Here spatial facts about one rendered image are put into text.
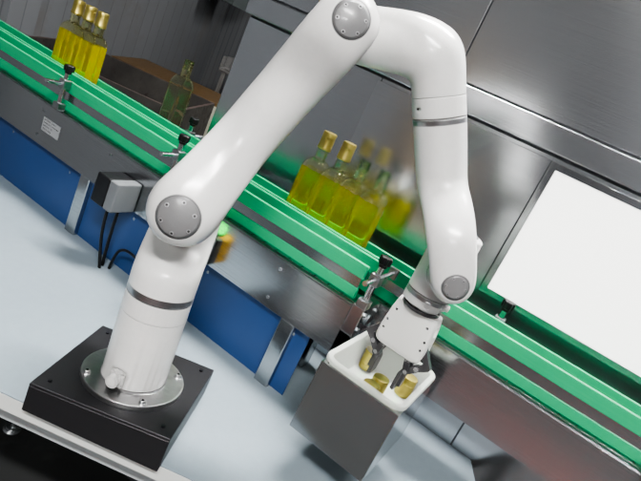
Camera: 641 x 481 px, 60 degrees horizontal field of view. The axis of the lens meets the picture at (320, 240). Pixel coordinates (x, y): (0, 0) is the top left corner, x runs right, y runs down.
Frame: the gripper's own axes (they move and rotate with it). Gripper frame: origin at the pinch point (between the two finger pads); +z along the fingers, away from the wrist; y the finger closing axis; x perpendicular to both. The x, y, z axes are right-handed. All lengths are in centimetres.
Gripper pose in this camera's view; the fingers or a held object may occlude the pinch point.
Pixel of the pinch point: (385, 370)
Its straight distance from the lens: 112.8
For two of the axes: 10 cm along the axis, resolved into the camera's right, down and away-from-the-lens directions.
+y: -7.8, -4.9, 3.9
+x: -4.9, 0.7, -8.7
